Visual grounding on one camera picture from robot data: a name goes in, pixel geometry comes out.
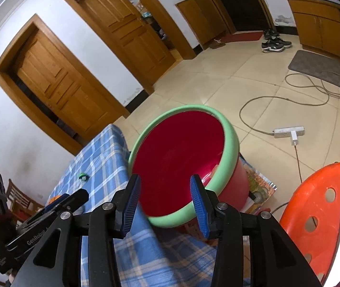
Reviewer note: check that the white charger plug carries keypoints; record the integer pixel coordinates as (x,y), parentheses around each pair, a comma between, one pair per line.
(293,139)

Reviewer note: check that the blue plaid tablecloth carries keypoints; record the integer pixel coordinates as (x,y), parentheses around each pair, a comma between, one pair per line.
(104,161)

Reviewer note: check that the grey floor mat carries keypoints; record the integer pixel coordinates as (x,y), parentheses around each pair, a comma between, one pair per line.
(310,62)

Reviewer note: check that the wooden panel door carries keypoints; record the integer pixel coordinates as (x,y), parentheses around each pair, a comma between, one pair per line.
(128,30)
(62,80)

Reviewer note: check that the red doormat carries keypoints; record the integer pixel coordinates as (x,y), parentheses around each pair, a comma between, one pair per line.
(241,37)

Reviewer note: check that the orange plastic stool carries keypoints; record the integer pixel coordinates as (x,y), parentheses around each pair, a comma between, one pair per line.
(313,197)

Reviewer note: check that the dark entrance door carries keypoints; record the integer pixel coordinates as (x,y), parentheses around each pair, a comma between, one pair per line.
(241,3)

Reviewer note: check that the white power strip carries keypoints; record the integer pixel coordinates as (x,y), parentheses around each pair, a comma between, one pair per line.
(280,132)

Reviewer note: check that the wooden chair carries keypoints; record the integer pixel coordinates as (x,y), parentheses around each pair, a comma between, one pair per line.
(17,192)

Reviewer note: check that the wooden sideboard cabinet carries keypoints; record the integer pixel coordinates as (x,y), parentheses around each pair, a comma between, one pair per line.
(316,27)

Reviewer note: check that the wooden shoe cabinet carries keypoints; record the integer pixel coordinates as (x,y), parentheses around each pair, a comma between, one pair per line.
(203,21)

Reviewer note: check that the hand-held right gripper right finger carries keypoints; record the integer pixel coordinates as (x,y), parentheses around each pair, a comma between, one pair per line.
(198,206)

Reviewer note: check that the colourful printed bag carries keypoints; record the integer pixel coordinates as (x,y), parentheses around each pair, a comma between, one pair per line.
(261,185)

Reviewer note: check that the brown slipper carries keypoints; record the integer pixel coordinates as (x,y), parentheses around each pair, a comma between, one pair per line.
(216,44)

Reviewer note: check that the black shoe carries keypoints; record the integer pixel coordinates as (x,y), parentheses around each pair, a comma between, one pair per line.
(266,34)
(274,33)

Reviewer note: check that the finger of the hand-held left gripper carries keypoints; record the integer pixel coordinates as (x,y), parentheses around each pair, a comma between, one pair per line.
(78,197)
(55,204)

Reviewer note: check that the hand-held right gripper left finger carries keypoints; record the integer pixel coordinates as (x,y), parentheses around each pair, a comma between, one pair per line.
(131,206)

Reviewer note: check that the small green toy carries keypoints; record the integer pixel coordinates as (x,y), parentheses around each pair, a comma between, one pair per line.
(83,177)

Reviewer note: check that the wooden door frame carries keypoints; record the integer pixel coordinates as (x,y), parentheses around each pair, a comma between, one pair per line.
(268,21)
(16,44)
(186,46)

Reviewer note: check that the red basin with green rim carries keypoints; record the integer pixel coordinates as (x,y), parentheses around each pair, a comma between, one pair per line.
(182,149)

